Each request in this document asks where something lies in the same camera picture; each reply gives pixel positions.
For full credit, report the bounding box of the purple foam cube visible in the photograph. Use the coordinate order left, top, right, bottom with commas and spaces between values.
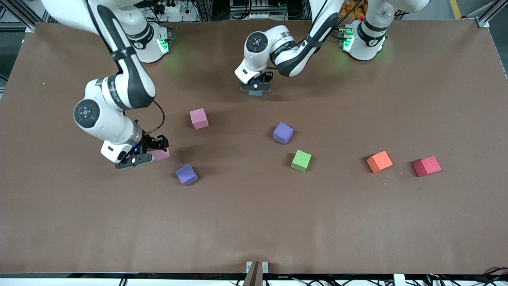
175, 164, 198, 186
273, 122, 294, 145

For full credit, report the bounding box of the green foam cube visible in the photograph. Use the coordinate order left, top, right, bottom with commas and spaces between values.
291, 150, 312, 172

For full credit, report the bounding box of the orange foam cube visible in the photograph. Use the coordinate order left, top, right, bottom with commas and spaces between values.
366, 151, 393, 174

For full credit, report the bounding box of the white table edge rail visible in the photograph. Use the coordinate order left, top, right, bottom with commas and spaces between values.
0, 273, 508, 286

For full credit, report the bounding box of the white power strip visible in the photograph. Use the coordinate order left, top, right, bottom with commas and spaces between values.
153, 0, 183, 14

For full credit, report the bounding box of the orange snack packets bag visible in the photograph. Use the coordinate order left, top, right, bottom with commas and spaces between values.
341, 0, 368, 20

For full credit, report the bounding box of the silver aluminium frame profile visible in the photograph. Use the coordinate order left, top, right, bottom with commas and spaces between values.
474, 0, 508, 28
0, 0, 52, 32

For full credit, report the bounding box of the white equipment box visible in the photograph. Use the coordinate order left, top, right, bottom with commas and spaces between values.
229, 0, 274, 20

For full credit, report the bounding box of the brown post at table edge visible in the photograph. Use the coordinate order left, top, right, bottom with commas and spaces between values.
243, 261, 263, 286

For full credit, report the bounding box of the brown table cover sheet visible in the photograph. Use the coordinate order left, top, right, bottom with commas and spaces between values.
0, 20, 508, 274

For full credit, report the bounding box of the red foam cube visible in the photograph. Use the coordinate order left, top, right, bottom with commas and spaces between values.
413, 156, 442, 178

